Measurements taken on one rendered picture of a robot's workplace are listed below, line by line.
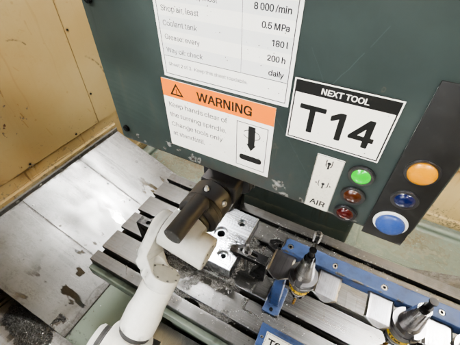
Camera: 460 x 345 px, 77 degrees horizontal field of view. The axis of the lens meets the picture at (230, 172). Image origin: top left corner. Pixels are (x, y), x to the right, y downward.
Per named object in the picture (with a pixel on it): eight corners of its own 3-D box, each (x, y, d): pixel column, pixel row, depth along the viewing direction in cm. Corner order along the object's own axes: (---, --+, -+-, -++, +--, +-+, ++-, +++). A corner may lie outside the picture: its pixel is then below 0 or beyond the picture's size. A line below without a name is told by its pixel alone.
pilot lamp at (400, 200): (411, 213, 31) (420, 199, 29) (389, 205, 31) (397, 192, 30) (411, 209, 31) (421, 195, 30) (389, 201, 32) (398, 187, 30)
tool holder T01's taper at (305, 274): (317, 272, 66) (324, 257, 62) (308, 287, 64) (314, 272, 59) (300, 261, 68) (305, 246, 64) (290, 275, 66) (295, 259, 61)
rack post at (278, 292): (277, 318, 90) (291, 272, 69) (261, 310, 92) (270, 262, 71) (288, 290, 96) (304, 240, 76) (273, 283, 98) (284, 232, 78)
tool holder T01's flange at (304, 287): (320, 277, 68) (322, 272, 66) (307, 298, 65) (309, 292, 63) (296, 261, 71) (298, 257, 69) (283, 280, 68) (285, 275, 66)
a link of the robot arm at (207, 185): (257, 165, 62) (230, 203, 54) (254, 196, 69) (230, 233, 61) (206, 148, 66) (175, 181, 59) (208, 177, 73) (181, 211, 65)
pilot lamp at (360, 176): (367, 188, 31) (374, 174, 30) (347, 181, 32) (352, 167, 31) (368, 185, 32) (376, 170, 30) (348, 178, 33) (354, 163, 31)
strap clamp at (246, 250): (263, 282, 98) (266, 259, 88) (228, 265, 103) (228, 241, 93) (266, 274, 101) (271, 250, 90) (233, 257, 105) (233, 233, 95)
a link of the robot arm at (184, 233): (226, 233, 62) (197, 278, 55) (184, 209, 64) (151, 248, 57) (236, 203, 54) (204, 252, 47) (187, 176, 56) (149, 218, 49)
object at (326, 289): (334, 308, 62) (335, 307, 62) (310, 296, 64) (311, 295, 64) (341, 280, 67) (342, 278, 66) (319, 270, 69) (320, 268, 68)
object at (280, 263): (285, 285, 66) (286, 283, 66) (264, 274, 68) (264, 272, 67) (296, 259, 71) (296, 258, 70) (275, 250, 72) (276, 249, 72)
